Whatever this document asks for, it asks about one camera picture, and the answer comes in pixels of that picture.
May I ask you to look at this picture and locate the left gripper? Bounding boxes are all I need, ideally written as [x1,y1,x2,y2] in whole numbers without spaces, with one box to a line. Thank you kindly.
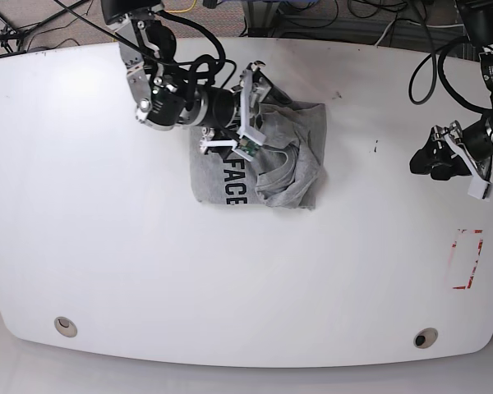
[409,120,493,181]

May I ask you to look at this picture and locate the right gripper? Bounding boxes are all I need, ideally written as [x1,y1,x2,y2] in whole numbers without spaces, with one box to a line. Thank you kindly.
[199,61,293,161]

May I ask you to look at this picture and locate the grey T-shirt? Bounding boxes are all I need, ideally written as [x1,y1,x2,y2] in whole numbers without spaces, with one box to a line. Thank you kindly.
[189,102,327,209]

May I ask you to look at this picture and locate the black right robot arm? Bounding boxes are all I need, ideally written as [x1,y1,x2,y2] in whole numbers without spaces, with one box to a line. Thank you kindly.
[101,1,292,161]

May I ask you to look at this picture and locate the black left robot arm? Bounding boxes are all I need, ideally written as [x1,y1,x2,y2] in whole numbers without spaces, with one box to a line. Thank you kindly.
[409,1,493,183]

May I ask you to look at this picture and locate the red tape rectangle marking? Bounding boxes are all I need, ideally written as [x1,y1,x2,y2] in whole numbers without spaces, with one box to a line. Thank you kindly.
[447,229,483,290]

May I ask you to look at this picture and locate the black tripod stand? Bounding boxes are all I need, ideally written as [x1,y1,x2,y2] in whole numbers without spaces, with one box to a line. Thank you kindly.
[0,9,67,58]

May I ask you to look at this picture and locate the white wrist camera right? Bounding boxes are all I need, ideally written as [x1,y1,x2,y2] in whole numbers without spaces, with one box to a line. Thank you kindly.
[233,137,260,162]

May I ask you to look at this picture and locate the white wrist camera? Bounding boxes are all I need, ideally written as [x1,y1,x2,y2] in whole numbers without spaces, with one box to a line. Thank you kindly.
[233,137,260,162]
[468,177,492,200]

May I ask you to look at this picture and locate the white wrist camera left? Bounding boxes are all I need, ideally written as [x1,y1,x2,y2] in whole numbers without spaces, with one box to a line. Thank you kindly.
[468,177,492,200]

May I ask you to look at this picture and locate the metal equipment frame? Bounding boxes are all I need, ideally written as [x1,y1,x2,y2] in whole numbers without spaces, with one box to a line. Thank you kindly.
[242,0,280,38]

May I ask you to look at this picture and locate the yellow cable on floor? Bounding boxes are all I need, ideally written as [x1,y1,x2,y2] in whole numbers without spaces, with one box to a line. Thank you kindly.
[164,0,197,15]

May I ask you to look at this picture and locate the white cable on floor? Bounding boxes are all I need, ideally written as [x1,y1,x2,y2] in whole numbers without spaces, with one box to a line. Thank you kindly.
[374,18,395,47]

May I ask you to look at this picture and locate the right table cable grommet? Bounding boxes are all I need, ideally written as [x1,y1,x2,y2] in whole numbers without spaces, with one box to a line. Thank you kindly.
[413,328,439,349]

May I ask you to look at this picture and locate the table cable grommet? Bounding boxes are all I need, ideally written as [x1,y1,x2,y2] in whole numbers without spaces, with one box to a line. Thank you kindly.
[54,317,78,338]
[413,328,439,349]

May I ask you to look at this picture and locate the left table cable grommet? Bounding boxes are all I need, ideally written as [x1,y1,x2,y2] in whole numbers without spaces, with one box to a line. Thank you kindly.
[54,317,78,338]

